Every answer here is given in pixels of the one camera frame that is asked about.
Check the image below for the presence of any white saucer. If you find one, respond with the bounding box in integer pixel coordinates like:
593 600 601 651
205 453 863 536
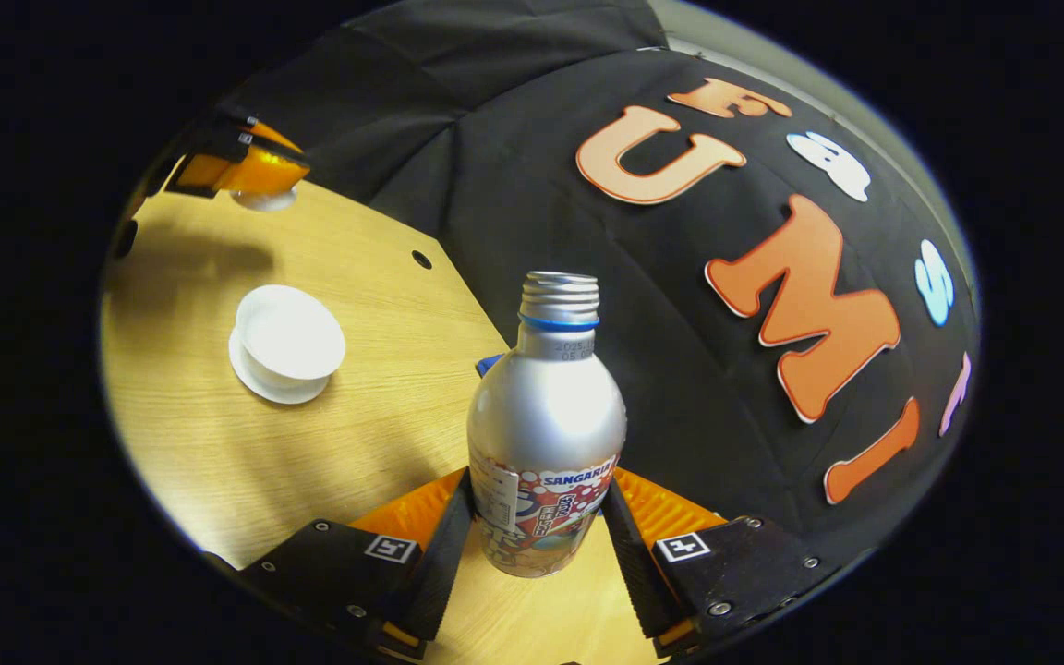
228 325 331 405

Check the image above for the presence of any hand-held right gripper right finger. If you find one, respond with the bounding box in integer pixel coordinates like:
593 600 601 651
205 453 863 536
599 466 852 659

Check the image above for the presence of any black backdrop cloth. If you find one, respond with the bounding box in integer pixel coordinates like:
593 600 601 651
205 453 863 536
218 0 978 564

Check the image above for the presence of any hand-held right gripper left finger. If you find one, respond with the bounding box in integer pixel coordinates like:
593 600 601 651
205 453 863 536
235 466 476 661

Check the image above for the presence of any silver water bottle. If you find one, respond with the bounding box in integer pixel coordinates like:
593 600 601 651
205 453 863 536
465 271 628 579

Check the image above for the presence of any white teacup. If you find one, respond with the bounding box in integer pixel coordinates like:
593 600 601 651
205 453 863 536
235 284 347 381

